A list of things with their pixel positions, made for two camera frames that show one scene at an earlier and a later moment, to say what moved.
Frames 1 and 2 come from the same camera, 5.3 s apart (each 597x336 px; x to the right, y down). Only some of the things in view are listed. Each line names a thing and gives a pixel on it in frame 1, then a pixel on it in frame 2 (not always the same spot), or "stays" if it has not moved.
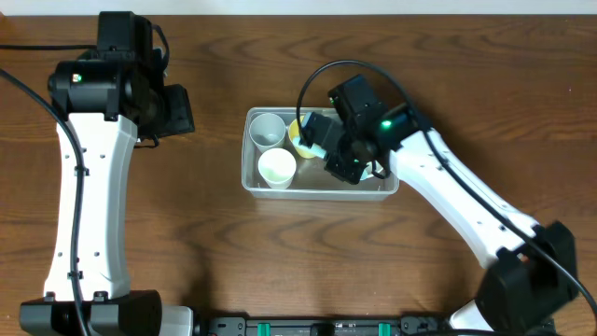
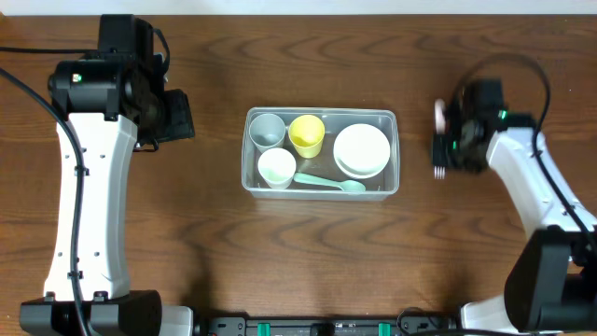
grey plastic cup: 267,131 stays
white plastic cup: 277,166 stays
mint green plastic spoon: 313,150 to 345,185
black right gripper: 342,164 to 441,152
